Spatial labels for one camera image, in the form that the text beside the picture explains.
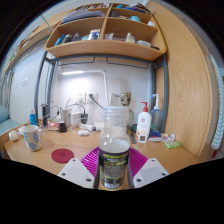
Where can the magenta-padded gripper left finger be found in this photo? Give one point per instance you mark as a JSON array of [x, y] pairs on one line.
[[75, 173]]

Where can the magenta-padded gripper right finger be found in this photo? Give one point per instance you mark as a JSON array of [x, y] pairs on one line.
[[151, 172]]

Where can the clear bottle with dark label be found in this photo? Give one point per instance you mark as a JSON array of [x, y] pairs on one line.
[[114, 156]]

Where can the flat round red coaster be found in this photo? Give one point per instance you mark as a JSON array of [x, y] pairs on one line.
[[62, 155]]

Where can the small white digital thermometer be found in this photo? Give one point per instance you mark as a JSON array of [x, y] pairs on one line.
[[142, 138]]

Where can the white earbuds case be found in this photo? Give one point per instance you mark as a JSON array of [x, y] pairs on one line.
[[83, 132]]

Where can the small black charger block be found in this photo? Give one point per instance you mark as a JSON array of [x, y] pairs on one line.
[[62, 127]]

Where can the white power strip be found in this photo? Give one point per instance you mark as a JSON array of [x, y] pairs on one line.
[[90, 127]]

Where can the white pump bottle, red pump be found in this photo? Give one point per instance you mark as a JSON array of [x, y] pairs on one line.
[[143, 123]]

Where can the white mug with blue pattern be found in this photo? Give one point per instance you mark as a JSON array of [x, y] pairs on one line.
[[32, 138]]

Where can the white power adapter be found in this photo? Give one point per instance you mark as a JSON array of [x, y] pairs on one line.
[[75, 118]]

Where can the black power adapter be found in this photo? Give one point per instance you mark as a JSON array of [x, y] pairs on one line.
[[84, 118]]

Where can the black electric shaver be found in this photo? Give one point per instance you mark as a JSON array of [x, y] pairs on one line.
[[44, 115]]

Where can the small blue and white bottle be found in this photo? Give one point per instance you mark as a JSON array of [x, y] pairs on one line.
[[32, 117]]

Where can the brown tree creature figurine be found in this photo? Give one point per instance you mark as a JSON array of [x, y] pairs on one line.
[[125, 99]]

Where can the bed with teal sheet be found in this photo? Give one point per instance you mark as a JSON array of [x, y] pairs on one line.
[[8, 126]]

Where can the wooden wardrobe side panel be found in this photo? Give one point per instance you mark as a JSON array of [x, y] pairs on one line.
[[186, 93]]

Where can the teal pillow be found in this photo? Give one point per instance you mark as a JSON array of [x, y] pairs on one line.
[[3, 114]]

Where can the white desk lamp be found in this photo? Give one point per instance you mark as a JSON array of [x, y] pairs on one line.
[[100, 75]]

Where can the long wooden overhead shelf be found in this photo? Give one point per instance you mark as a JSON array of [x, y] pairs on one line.
[[33, 36]]

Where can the white wall socket pair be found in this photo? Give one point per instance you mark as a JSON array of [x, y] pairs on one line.
[[85, 98]]

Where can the grey metal desk frame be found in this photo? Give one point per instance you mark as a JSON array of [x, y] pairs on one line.
[[38, 86]]

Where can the white wall light switch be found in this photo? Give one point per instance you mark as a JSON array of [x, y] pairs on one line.
[[25, 82]]

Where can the wooden wall shelf unit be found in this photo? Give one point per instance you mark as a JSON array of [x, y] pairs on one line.
[[106, 36]]

